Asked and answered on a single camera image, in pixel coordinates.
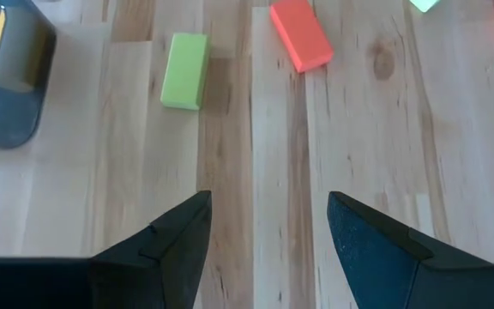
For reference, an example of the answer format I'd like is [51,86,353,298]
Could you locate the grey translucent plastic bin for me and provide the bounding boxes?
[0,0,58,150]

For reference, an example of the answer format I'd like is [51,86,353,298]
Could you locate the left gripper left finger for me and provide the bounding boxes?
[0,190,214,309]

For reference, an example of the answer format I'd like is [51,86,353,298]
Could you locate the green rectangular block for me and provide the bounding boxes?
[160,32,212,112]

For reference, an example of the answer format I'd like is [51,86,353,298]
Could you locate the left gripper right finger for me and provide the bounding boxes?
[327,191,494,309]

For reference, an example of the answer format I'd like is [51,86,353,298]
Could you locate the green cube block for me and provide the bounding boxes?
[408,0,443,14]

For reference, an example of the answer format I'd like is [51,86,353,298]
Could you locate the red rectangular block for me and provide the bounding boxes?
[268,0,335,75]

